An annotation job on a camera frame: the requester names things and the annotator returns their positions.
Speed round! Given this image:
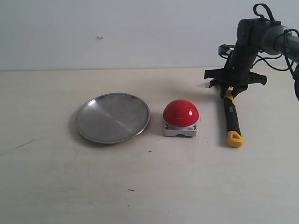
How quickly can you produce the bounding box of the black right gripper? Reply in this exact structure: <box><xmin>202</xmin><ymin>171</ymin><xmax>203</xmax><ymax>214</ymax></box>
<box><xmin>204</xmin><ymin>42</ymin><xmax>267</xmax><ymax>98</ymax></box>

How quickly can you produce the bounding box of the yellow black claw hammer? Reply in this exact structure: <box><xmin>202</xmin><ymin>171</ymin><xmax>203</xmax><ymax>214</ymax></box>
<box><xmin>223</xmin><ymin>88</ymin><xmax>244</xmax><ymax>148</ymax></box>

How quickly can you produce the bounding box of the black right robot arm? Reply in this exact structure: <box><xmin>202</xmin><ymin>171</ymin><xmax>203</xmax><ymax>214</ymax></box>
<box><xmin>204</xmin><ymin>19</ymin><xmax>299</xmax><ymax>98</ymax></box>

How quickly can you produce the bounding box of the red dome push button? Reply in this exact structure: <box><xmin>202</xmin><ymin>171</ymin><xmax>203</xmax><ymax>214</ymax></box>
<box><xmin>163</xmin><ymin>99</ymin><xmax>200</xmax><ymax>137</ymax></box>

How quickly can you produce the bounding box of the round steel plate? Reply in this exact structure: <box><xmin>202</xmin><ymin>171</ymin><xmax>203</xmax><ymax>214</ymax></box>
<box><xmin>75</xmin><ymin>93</ymin><xmax>150</xmax><ymax>145</ymax></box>

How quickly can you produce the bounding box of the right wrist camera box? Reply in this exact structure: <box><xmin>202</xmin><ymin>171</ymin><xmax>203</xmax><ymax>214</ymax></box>
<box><xmin>218</xmin><ymin>44</ymin><xmax>235</xmax><ymax>58</ymax></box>

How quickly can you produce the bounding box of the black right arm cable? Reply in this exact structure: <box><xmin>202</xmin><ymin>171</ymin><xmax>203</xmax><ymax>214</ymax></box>
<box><xmin>253</xmin><ymin>3</ymin><xmax>299</xmax><ymax>80</ymax></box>

